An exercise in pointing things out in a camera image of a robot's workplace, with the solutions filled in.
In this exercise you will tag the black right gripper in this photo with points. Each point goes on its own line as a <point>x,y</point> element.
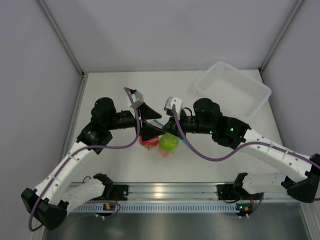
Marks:
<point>172,126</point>

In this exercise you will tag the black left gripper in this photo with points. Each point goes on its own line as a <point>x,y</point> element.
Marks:
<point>148,130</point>

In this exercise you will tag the green fake apple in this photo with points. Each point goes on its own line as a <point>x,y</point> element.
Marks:
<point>168,142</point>

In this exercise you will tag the clear zip top bag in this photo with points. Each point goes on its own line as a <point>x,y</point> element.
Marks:
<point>182,145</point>

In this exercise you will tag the red fake apple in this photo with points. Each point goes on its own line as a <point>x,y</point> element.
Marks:
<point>149,144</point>

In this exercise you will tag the orange fake peach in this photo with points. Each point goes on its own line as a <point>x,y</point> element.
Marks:
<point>166,154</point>

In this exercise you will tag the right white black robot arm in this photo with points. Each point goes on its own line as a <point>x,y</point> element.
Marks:
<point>297,175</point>

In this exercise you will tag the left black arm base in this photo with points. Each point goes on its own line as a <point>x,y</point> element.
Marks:
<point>115,192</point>

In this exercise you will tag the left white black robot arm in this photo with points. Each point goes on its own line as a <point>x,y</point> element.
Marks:
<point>51,200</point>

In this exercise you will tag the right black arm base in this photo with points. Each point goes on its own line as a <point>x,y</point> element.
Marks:
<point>231,193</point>

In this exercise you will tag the white plastic basket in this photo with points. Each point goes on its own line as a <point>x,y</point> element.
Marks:
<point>235,91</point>

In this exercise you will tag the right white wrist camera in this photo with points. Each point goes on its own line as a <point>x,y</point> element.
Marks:
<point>173,101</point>

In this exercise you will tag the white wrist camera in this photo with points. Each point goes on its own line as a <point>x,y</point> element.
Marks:
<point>173,101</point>
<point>137,99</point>

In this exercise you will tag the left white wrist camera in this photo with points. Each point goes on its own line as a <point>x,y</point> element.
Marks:
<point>137,99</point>

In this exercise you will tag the aluminium mounting rail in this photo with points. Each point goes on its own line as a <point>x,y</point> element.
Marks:
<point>171,191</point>

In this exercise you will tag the white slotted cable duct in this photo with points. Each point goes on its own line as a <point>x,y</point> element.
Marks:
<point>184,207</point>

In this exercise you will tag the right aluminium frame post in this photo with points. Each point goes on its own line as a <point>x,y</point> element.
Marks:
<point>288,21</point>

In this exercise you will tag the aluminium frame post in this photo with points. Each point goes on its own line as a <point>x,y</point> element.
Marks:
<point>60,35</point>
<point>288,21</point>

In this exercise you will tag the left aluminium frame post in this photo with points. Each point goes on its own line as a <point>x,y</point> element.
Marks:
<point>60,35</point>

